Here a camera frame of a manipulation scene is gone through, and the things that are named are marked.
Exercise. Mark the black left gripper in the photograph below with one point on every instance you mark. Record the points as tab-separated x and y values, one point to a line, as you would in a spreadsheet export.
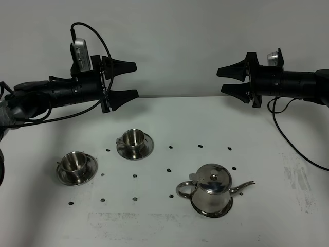
90	86

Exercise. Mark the steel teapot saucer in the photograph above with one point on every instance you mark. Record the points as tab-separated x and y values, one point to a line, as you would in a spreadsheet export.
215	212

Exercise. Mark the steel teacup near left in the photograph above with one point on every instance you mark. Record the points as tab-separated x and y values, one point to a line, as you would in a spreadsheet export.
74	164

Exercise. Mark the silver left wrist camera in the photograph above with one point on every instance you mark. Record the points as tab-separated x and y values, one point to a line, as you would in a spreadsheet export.
80	55

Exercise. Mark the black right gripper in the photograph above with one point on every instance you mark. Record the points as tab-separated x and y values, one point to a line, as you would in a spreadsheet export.
261	79

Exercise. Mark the steel teacup far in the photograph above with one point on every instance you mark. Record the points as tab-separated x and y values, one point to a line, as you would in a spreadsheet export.
132	139

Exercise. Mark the steel saucer near left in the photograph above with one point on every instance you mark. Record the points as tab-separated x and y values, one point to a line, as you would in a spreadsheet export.
71	180

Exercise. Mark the stainless steel teapot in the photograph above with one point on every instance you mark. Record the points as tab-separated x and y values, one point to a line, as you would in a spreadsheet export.
210	186

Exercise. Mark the steel teacup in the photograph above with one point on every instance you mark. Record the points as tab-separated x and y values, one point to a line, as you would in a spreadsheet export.
74	164
132	139

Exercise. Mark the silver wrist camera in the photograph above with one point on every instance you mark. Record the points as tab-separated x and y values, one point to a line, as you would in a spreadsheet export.
80	55
275	58

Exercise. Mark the steel saucer far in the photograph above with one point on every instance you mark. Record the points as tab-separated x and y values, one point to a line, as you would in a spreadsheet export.
139	154

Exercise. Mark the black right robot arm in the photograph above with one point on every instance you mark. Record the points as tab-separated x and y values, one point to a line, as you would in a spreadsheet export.
308	86

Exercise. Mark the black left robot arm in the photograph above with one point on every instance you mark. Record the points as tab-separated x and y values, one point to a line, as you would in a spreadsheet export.
31	99

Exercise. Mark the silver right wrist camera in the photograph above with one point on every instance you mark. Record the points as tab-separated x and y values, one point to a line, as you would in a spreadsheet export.
275	58

